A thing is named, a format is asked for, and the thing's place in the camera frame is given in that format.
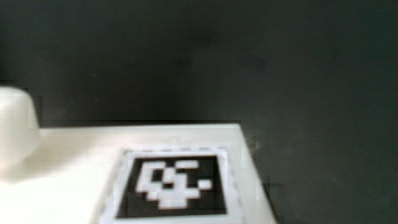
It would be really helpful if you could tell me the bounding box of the white drawer box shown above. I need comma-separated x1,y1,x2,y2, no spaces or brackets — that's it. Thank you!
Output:
0,86,276,224

